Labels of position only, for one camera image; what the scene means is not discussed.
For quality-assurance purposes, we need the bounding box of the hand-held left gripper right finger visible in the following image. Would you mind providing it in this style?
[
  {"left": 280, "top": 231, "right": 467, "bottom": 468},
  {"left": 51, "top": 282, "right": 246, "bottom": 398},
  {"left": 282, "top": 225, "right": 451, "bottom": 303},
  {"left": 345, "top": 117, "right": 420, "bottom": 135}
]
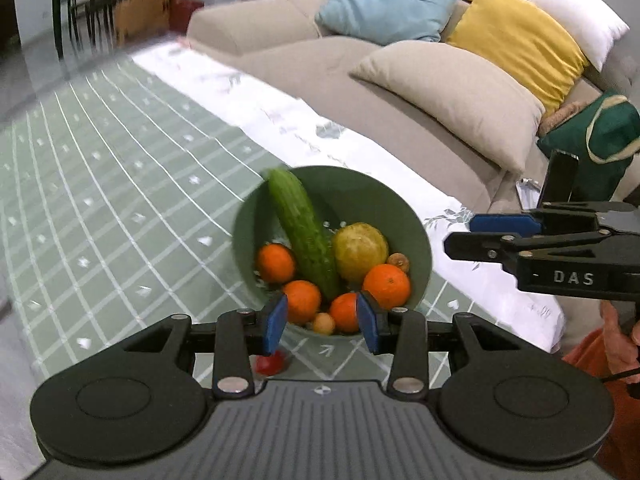
[{"left": 355, "top": 291, "right": 521, "bottom": 401}]

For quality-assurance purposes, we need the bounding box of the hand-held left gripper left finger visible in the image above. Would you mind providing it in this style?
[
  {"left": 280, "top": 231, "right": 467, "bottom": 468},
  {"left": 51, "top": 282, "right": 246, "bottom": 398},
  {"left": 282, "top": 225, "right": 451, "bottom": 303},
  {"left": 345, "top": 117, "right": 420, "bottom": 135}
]
[{"left": 122, "top": 292, "right": 290, "bottom": 401}]

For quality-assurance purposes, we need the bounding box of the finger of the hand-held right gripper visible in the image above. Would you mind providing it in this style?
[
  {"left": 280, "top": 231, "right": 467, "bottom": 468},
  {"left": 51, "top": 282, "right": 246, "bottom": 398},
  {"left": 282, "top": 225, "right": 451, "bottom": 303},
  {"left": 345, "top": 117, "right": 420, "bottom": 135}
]
[
  {"left": 444, "top": 230, "right": 614, "bottom": 274},
  {"left": 470, "top": 202, "right": 640, "bottom": 238}
]

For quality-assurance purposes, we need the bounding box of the orange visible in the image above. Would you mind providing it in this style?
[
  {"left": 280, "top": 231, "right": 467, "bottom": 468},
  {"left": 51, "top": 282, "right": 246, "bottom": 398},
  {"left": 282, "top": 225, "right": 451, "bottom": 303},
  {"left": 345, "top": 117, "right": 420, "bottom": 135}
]
[
  {"left": 256, "top": 243, "right": 297, "bottom": 284},
  {"left": 282, "top": 280, "right": 322, "bottom": 326},
  {"left": 362, "top": 263, "right": 412, "bottom": 311},
  {"left": 329, "top": 292, "right": 362, "bottom": 335}
]

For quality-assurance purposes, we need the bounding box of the small red fruit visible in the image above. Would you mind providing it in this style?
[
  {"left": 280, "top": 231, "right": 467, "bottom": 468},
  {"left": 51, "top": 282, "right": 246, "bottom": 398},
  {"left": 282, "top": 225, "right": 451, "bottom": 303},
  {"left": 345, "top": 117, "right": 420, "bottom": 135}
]
[{"left": 255, "top": 351, "right": 288, "bottom": 376}]

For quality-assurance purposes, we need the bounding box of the large yellow-green pomelo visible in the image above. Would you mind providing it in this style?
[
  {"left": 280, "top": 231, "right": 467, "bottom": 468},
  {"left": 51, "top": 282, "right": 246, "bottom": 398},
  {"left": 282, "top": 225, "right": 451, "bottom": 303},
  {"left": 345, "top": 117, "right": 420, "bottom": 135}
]
[{"left": 332, "top": 223, "right": 389, "bottom": 283}]

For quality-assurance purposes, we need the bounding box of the green colander bowl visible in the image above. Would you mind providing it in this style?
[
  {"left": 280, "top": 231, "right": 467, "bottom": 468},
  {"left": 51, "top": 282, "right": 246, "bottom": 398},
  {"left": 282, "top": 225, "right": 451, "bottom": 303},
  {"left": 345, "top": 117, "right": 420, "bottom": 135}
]
[{"left": 232, "top": 166, "right": 433, "bottom": 337}]

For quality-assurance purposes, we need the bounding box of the green cucumber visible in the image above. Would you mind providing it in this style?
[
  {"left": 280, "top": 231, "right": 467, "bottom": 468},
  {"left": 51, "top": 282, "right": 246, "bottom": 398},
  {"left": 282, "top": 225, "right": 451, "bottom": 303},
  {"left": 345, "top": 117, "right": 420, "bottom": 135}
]
[{"left": 266, "top": 168, "right": 343, "bottom": 301}]

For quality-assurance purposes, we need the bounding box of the person's right hand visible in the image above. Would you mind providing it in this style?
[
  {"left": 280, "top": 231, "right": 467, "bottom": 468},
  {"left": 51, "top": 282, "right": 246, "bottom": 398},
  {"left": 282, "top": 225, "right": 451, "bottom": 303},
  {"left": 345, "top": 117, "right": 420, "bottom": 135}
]
[{"left": 600, "top": 301, "right": 640, "bottom": 378}]

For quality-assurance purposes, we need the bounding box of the clear phone stand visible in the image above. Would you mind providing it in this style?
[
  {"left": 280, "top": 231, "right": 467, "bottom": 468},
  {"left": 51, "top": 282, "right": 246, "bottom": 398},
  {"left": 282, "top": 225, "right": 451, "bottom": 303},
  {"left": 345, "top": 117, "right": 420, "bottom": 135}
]
[{"left": 517, "top": 177, "right": 544, "bottom": 211}]

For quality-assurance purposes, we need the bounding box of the black smartphone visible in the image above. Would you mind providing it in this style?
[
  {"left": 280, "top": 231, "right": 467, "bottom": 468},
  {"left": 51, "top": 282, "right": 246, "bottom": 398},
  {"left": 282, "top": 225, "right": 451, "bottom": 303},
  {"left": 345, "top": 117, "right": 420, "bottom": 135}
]
[{"left": 540, "top": 149, "right": 580, "bottom": 206}]

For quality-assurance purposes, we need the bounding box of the orange clothing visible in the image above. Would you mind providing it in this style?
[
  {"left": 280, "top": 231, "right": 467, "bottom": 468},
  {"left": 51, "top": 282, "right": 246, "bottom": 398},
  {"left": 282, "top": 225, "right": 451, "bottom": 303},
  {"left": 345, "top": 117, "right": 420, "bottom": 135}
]
[{"left": 562, "top": 330, "right": 640, "bottom": 411}]

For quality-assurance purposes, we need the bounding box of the brown plush cloth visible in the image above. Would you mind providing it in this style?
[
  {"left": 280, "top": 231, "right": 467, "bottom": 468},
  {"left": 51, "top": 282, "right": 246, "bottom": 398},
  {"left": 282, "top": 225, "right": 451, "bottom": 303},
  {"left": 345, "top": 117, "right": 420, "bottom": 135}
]
[{"left": 537, "top": 100, "right": 592, "bottom": 137}]

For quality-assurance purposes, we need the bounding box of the beige pillow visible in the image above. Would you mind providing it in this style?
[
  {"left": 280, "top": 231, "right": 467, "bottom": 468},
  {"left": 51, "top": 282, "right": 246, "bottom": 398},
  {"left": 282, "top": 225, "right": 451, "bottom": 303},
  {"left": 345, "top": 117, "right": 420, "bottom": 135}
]
[{"left": 349, "top": 41, "right": 546, "bottom": 176}]

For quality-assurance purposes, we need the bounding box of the dark green cushion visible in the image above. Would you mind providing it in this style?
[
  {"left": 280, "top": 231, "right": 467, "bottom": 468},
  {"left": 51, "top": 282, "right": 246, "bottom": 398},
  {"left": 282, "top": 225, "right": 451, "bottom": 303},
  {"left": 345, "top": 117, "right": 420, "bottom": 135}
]
[{"left": 537, "top": 91, "right": 640, "bottom": 181}]

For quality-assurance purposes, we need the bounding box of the yellow pillow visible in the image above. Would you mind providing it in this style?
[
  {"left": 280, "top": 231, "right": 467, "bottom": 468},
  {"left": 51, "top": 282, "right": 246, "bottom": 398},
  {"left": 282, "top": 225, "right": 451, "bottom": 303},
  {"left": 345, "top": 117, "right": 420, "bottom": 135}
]
[{"left": 446, "top": 0, "right": 591, "bottom": 117}]

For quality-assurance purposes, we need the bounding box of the green checked tablecloth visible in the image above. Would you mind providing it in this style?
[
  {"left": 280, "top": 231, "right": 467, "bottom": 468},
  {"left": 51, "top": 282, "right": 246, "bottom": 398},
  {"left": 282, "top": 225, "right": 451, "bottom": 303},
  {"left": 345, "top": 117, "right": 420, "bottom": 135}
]
[{"left": 0, "top": 57, "right": 501, "bottom": 396}]

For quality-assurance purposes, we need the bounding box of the white floral cloth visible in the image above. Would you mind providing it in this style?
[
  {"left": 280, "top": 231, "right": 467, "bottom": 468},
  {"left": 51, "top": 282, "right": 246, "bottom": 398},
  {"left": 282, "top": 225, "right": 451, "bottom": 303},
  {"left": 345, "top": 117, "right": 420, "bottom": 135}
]
[{"left": 132, "top": 42, "right": 566, "bottom": 353}]

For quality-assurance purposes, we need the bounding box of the white pillow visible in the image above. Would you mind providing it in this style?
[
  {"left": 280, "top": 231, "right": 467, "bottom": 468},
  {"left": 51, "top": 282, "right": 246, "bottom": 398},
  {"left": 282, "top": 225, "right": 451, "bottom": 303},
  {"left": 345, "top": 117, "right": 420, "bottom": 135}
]
[{"left": 531, "top": 0, "right": 631, "bottom": 73}]

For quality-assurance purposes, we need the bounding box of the light blue pillow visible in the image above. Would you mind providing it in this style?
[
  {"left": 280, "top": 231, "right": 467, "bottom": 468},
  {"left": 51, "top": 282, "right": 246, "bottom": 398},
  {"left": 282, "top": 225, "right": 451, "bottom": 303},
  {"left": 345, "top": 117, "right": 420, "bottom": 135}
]
[{"left": 315, "top": 0, "right": 464, "bottom": 46}]

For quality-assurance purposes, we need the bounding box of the beige sofa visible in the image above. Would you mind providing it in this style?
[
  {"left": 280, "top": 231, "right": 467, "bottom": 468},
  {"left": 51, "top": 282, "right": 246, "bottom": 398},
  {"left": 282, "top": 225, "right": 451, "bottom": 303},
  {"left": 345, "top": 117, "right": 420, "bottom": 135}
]
[{"left": 186, "top": 0, "right": 640, "bottom": 211}]

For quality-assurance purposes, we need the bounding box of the red bin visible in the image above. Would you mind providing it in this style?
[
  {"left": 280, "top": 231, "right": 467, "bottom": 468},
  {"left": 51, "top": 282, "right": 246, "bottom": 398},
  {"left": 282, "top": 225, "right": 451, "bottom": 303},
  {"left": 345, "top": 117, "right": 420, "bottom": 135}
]
[{"left": 169, "top": 0, "right": 205, "bottom": 33}]

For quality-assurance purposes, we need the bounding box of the brown cardboard box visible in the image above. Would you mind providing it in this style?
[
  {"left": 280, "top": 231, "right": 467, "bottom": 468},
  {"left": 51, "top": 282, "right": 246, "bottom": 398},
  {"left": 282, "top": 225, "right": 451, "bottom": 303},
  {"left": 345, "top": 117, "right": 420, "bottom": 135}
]
[{"left": 114, "top": 0, "right": 171, "bottom": 46}]

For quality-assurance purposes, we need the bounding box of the black dining chair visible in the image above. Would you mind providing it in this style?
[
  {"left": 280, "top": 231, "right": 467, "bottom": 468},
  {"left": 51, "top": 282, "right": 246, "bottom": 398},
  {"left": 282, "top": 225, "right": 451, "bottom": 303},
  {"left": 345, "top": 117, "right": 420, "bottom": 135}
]
[{"left": 67, "top": 0, "right": 136, "bottom": 51}]

